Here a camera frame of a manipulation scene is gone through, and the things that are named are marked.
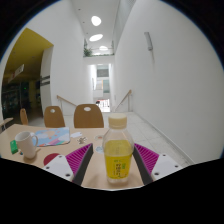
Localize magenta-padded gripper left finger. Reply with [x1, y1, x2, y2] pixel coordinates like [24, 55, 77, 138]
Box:
[41, 143, 95, 187]

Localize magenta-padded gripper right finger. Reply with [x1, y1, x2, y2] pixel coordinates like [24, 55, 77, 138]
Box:
[132, 143, 184, 186]

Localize clear bottle with yellow drink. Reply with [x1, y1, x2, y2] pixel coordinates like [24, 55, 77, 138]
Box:
[101, 113, 135, 185]

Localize pastel printed mouse pad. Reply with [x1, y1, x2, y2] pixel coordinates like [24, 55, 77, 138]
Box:
[34, 126, 72, 148]

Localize white cloud sticker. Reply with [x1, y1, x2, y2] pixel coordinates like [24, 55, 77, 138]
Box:
[70, 131, 83, 139]

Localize white ceramic mug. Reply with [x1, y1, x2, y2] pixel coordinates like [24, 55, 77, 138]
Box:
[14, 130, 40, 160]

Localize small green box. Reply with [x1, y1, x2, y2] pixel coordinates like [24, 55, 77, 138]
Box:
[9, 139, 19, 155]

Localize wooden chair with hole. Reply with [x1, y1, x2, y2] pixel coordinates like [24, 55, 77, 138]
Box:
[43, 105, 66, 129]
[73, 103, 105, 129]
[19, 108, 30, 126]

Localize wooden stair handrail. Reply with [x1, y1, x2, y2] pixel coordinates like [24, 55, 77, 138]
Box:
[114, 89, 133, 113]
[56, 94, 78, 108]

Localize small wooden side table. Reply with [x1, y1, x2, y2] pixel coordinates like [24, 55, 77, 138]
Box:
[0, 117, 14, 133]

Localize hanging white red sign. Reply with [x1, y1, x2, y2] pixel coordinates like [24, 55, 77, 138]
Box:
[7, 63, 25, 84]

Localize green balcony plant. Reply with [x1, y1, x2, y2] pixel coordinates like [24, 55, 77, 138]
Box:
[83, 39, 93, 58]

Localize oval ceiling lights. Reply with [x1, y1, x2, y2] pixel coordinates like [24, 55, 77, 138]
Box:
[88, 15, 110, 52]

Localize dark wall sign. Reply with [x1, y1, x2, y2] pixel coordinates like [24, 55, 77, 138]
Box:
[39, 75, 51, 86]

